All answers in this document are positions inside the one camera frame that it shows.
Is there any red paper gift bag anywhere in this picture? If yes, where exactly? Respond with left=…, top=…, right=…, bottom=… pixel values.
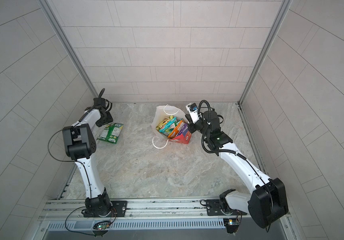
left=151, top=105, right=192, bottom=149

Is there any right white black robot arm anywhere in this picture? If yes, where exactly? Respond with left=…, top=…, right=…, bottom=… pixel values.
left=186, top=103, right=289, bottom=230

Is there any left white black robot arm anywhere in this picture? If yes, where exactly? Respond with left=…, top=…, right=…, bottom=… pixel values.
left=62, top=97, right=113, bottom=218

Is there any purple snack packet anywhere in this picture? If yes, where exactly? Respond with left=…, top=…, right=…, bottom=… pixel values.
left=175, top=123, right=188, bottom=139

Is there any orange snack packet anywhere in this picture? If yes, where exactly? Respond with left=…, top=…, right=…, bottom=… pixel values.
left=168, top=119, right=185, bottom=139

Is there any teal snack packet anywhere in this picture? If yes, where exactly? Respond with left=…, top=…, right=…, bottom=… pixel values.
left=159, top=117, right=183, bottom=137

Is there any yellow green snack packet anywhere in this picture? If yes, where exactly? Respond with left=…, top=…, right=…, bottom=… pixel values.
left=156, top=116, right=174, bottom=131

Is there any right circuit board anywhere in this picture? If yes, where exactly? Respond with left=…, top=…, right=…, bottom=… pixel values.
left=223, top=219, right=240, bottom=234

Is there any left green circuit board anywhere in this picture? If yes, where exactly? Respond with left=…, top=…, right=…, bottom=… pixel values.
left=93, top=221, right=111, bottom=231

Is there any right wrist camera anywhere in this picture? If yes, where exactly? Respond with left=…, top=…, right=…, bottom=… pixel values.
left=186, top=103, right=200, bottom=124

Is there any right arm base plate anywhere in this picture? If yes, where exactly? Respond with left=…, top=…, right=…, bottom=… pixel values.
left=200, top=199, right=247, bottom=216

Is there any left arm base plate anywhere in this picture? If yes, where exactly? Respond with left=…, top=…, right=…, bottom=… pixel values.
left=81, top=201, right=128, bottom=218

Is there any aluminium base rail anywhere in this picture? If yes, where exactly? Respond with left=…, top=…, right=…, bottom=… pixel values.
left=38, top=197, right=251, bottom=221

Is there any aluminium corner post left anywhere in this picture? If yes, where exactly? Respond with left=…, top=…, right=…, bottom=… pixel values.
left=37, top=0, right=99, bottom=102

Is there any aluminium corner post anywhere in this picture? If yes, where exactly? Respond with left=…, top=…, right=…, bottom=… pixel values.
left=239, top=0, right=292, bottom=106
left=37, top=0, right=99, bottom=102

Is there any aluminium corner post right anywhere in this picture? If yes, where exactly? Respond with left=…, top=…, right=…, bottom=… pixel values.
left=239, top=0, right=292, bottom=106

